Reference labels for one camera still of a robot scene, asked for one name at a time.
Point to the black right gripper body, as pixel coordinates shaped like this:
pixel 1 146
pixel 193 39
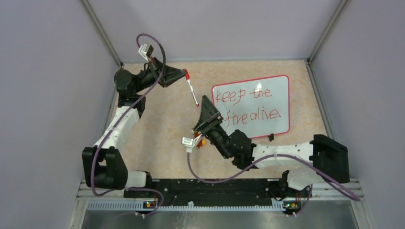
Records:
pixel 213 120

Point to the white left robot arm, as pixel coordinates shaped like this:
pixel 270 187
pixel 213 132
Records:
pixel 103 164

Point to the red toy brick car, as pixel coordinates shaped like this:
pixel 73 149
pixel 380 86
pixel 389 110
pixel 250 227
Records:
pixel 201 141

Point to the pink framed whiteboard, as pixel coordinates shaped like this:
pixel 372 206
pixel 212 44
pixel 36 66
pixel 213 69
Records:
pixel 257 107

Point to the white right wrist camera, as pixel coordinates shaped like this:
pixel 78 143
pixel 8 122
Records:
pixel 189 143

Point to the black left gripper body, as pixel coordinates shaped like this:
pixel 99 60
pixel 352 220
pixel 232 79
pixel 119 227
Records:
pixel 163 81

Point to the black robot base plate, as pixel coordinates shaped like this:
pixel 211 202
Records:
pixel 248 192

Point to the red and white marker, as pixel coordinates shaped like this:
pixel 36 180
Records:
pixel 187 77

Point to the black whiteboard foot clip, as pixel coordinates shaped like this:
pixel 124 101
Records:
pixel 271 137

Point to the white cable duct strip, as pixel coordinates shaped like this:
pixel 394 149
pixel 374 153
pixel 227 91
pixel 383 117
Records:
pixel 137 205

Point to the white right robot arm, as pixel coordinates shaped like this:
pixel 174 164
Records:
pixel 321 159

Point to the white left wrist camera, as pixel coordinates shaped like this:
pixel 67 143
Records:
pixel 146 51

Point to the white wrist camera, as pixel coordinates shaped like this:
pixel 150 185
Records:
pixel 146 51
pixel 189 143

